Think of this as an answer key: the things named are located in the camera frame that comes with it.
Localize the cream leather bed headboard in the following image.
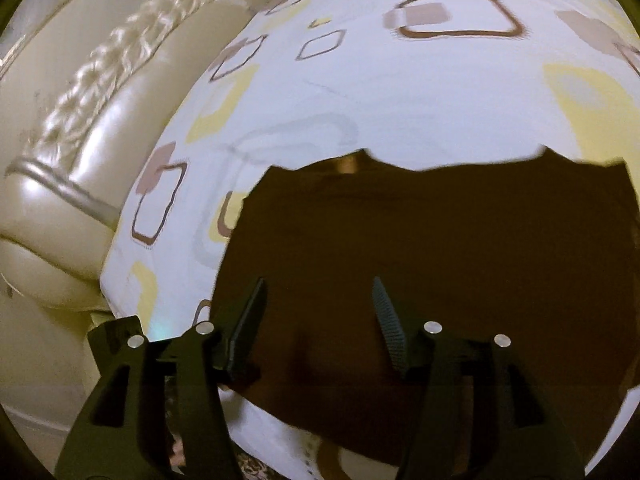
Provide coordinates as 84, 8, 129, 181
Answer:
0, 0, 301, 461

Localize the dark patterned rug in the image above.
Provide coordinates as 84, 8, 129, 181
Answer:
165, 435, 288, 480

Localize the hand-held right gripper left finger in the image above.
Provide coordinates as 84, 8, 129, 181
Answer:
54, 277, 267, 480

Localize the white patterned bed sheet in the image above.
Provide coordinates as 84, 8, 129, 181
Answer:
100, 0, 640, 480

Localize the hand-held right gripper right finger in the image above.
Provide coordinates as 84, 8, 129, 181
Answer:
371, 276, 586, 480

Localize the brown plaid sweater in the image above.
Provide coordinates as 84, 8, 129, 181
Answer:
207, 146, 640, 466

